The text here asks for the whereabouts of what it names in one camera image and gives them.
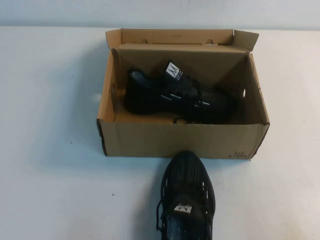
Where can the black mesh sneaker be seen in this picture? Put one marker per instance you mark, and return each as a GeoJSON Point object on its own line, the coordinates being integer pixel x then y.
{"type": "Point", "coordinates": [185, 175]}
{"type": "Point", "coordinates": [150, 100]}

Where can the brown cardboard shoe box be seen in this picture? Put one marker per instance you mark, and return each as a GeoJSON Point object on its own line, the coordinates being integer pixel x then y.
{"type": "Point", "coordinates": [175, 140]}

